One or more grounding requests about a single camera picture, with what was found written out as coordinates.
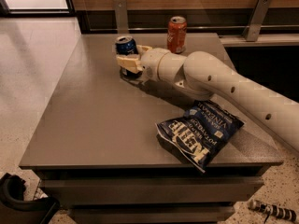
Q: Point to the grey drawer cabinet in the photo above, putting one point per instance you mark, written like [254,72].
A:
[97,151]

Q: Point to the blue kettle chips bag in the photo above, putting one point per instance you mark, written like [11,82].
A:
[201,133]

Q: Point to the metal bracket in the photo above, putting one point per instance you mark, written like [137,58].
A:
[252,30]
[121,16]

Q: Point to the orange soda can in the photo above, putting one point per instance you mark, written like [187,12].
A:
[177,29]

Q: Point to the blue pepsi can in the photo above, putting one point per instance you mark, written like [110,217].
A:
[125,45]

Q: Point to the right metal bracket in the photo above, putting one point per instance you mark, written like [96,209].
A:
[252,30]

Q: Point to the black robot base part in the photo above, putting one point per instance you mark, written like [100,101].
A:
[15,210]

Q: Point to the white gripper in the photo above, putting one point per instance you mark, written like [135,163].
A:
[149,62]

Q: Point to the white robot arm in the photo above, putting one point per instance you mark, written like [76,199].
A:
[200,75]

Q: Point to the left metal bracket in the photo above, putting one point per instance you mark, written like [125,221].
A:
[121,16]

